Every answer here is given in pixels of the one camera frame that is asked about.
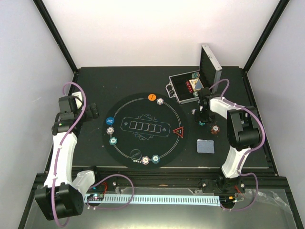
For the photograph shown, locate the brown poker chip stack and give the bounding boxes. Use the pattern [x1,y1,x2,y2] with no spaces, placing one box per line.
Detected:
[211,125,220,135]

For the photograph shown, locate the blue small blind button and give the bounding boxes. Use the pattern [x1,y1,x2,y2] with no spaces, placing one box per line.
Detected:
[105,117,115,125]

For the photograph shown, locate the white chip mat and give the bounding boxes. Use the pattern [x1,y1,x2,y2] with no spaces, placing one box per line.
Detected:
[156,98,164,105]
[141,156,150,165]
[106,126,114,135]

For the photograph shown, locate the red triangular dealer marker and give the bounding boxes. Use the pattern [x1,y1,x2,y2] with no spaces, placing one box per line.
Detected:
[173,126,184,138]

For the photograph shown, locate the blue playing card deck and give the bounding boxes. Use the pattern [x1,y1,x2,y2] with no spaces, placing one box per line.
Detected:
[196,139,214,154]

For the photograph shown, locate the teal chip mat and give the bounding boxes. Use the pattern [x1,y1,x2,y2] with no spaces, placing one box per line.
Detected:
[151,155,160,164]
[109,137,118,146]

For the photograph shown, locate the white chip mat top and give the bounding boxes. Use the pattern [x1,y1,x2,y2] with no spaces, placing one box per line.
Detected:
[156,98,164,105]

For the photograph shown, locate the orange big blind button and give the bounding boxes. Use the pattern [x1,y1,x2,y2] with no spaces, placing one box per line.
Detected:
[148,94,157,101]

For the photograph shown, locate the teal chip mat bottom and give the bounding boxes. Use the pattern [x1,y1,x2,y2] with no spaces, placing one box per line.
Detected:
[151,155,160,164]

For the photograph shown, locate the white chip mat bottom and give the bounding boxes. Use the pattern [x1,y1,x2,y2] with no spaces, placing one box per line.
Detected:
[141,156,150,165]

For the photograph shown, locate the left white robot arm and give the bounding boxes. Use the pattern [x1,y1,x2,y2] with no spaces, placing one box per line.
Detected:
[35,92,102,220]

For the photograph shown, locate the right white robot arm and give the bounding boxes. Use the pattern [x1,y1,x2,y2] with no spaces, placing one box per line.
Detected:
[192,88,265,192]

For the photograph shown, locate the boxed card deck in case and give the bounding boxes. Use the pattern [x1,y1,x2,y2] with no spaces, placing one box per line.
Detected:
[189,78,204,91]

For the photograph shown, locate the aluminium poker chip case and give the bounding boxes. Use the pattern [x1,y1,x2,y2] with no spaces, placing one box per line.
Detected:
[165,44,222,104]

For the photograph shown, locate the red dice in case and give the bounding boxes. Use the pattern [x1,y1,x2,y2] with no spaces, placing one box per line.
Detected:
[185,81,193,93]

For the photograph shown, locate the teal chips case back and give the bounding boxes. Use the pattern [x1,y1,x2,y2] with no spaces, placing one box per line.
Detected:
[192,72,200,79]

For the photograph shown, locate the round black poker mat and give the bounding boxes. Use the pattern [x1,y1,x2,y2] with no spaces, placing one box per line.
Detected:
[102,92,189,170]

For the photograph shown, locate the small circuit board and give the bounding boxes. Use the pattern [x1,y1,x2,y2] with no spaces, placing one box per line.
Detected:
[87,194,104,201]

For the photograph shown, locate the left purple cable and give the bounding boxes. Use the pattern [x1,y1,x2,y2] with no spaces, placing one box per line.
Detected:
[51,82,134,227]

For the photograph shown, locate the purple cable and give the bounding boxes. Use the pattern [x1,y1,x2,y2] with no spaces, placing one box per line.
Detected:
[51,82,134,227]
[209,79,265,212]

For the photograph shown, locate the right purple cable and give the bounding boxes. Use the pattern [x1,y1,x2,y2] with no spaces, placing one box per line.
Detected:
[209,79,265,212]

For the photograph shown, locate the light blue cable duct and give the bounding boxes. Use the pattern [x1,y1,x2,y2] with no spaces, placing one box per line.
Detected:
[84,194,220,207]

